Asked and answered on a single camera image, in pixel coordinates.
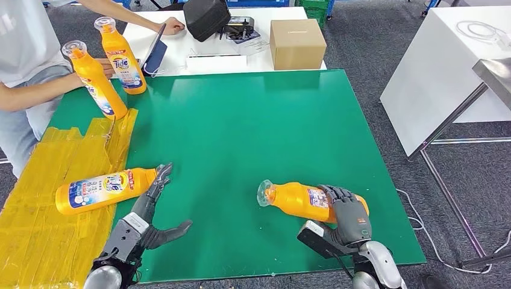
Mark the blue metal leg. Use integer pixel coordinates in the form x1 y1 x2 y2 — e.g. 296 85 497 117
419 0 442 18

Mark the coiled white cable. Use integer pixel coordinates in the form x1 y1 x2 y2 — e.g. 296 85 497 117
455 20 511 48

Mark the person's left hand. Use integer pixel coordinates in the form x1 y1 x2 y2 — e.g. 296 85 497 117
161 16 186 36

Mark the long white floor cable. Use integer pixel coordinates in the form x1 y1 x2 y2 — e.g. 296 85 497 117
395 187 511 275

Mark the orange detergent bottle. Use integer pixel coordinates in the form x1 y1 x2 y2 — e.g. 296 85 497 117
55 167 160 216
61 40 129 121
93 16 147 96
256 179 370 224

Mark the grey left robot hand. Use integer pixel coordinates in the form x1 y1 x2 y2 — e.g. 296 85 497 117
131 163 194 250

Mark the black controller device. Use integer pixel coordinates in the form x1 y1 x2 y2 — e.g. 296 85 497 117
219 16 256 41

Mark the person's right hand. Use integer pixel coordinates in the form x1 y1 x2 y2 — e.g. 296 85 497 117
95 57 117 79

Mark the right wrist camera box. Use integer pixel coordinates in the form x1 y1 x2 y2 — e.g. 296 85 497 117
296 220 340 259

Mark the green plastic crate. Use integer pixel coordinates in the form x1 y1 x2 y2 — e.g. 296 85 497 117
301 0 330 29

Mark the tablet in blue case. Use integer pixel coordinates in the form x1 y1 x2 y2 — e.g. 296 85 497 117
140 23 168 77

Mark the flat white box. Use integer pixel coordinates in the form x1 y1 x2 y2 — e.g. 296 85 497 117
185 54 248 75

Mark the person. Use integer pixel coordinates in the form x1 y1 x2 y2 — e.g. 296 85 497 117
0 0 75 178

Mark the stainless steel plate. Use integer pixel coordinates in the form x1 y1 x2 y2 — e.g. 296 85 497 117
472 57 511 111

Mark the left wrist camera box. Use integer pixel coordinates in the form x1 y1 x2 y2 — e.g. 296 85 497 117
101 212 151 262

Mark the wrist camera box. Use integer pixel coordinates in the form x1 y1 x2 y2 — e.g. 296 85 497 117
296 220 340 259
101 212 151 262

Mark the blue metal rack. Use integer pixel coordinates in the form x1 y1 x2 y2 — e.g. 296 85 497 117
225 0 335 20

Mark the white table with metal legs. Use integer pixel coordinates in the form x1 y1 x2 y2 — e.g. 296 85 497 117
379 5 511 270

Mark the yellow taped cardboard sheet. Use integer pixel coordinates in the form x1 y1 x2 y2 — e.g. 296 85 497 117
0 107 139 289

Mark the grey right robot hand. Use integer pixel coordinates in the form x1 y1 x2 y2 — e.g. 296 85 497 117
317 184 373 253

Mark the brown cardboard box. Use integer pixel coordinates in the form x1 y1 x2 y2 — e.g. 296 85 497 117
269 19 327 72

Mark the black bag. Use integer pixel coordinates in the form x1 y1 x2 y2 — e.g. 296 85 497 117
183 0 232 43

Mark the clear sleeve with papers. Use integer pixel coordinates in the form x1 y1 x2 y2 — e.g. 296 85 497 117
228 30 270 55

